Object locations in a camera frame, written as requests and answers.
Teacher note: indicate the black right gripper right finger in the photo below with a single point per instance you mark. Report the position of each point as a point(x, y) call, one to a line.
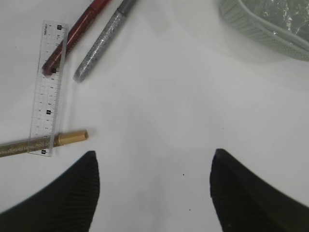
point(246, 203)

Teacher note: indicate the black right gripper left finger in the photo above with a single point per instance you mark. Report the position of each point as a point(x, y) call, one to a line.
point(67, 204)

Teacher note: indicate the clear plastic ruler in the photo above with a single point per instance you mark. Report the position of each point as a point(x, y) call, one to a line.
point(47, 91)

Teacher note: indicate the grey glitter pen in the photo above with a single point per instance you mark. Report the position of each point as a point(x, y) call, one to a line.
point(104, 40)

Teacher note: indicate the clear plastic sheet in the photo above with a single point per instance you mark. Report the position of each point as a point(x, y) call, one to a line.
point(291, 15)

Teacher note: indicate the gold marker pen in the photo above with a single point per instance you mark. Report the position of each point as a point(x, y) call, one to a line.
point(42, 144)

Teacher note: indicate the green woven plastic basket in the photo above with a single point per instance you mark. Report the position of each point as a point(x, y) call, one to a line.
point(237, 15)

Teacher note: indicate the red marker pen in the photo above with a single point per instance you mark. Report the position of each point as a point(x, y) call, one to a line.
point(74, 35)

